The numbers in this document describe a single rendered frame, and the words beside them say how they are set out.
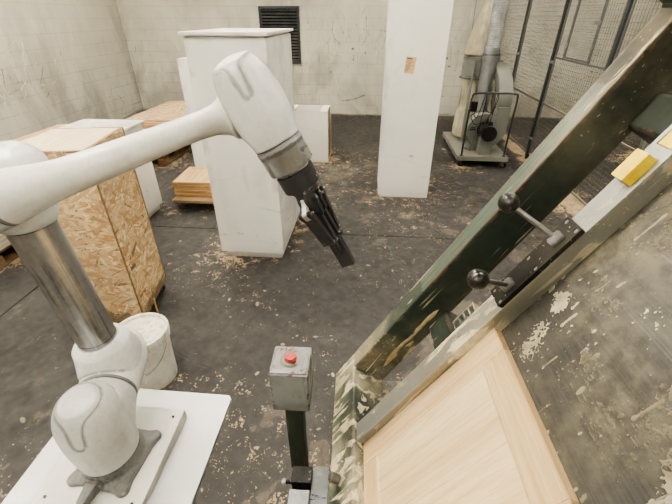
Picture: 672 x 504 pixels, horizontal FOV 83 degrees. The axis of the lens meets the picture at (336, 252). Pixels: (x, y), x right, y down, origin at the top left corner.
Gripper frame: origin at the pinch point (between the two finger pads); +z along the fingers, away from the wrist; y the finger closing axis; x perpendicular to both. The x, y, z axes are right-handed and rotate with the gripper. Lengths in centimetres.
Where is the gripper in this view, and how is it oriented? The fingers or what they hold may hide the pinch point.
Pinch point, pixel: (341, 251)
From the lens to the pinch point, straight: 80.9
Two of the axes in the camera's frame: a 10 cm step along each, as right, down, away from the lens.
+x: -8.7, 2.9, 4.0
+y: 1.8, -5.7, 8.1
